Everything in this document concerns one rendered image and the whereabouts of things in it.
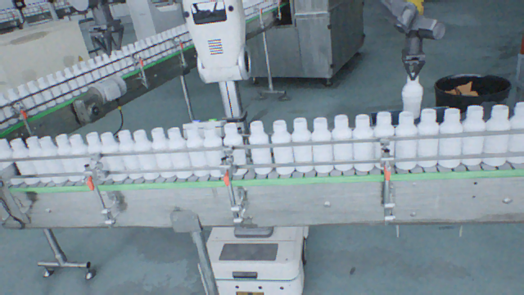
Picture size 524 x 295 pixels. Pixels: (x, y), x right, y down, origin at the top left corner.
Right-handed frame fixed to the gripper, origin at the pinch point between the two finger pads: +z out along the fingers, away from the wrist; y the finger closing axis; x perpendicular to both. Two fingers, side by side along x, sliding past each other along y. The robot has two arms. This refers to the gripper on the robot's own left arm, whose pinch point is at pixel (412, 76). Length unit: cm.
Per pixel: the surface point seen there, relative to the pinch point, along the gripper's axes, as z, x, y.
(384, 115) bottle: -0.8, 13.4, -36.9
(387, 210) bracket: 23, 13, -50
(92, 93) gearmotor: 18, 173, 61
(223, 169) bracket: 8, 59, -50
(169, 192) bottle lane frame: 20, 81, -44
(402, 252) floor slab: 113, -6, 35
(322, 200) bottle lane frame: 23, 32, -44
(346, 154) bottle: 9.1, 24.1, -41.1
